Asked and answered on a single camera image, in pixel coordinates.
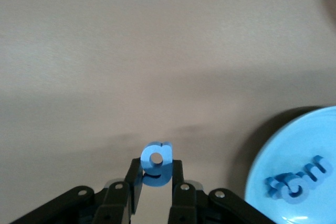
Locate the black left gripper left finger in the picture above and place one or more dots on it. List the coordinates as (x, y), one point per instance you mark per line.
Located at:
(110, 203)

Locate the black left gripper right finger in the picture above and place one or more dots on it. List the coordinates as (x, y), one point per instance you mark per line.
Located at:
(189, 203)

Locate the blue foam number 6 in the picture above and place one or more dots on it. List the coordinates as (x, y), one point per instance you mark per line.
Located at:
(160, 176)

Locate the blue foam letter X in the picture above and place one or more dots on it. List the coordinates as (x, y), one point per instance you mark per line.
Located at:
(271, 186)

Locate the blue foam letter G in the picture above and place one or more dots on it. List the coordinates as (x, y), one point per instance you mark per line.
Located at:
(286, 195)

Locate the blue foam letter M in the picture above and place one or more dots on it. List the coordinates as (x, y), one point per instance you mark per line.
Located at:
(319, 167)

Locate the blue plate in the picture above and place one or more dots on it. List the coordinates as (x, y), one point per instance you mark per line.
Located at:
(302, 134)

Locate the matte table cover sheet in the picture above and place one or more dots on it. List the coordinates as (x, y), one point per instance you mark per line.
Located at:
(131, 51)

